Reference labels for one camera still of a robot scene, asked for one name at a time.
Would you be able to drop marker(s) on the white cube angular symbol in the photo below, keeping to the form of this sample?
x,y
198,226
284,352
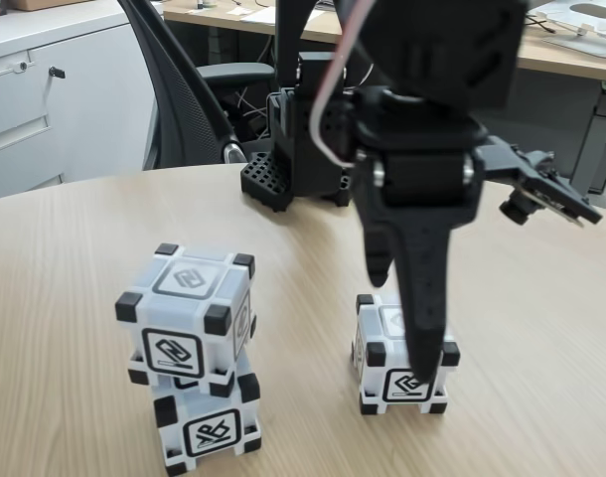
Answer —
x,y
377,323

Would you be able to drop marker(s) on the white cube zigzag symbol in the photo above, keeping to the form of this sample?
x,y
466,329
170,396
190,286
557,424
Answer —
x,y
184,308

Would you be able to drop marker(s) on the wooden office desk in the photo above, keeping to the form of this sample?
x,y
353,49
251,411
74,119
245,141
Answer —
x,y
556,54

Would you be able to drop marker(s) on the black office chair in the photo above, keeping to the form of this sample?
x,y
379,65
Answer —
x,y
238,72

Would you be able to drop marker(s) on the grey laptop stand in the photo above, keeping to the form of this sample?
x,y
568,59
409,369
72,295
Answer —
x,y
591,30

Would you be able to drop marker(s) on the white paper sheet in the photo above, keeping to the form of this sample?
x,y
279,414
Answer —
x,y
258,15

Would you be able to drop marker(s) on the small white card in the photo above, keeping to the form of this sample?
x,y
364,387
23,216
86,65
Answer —
x,y
238,11

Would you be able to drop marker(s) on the white cube crossed symbol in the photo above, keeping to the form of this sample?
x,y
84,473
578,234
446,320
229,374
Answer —
x,y
208,432

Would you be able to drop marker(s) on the white filing cabinet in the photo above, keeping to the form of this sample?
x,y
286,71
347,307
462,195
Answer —
x,y
84,124

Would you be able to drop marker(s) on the black cabinet key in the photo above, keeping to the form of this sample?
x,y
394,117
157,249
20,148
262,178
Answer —
x,y
56,70

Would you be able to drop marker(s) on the brown cardboard box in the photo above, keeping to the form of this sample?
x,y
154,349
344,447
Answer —
x,y
45,4

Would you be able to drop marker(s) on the black gripper camera board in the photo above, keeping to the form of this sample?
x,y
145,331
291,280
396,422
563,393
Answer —
x,y
541,184

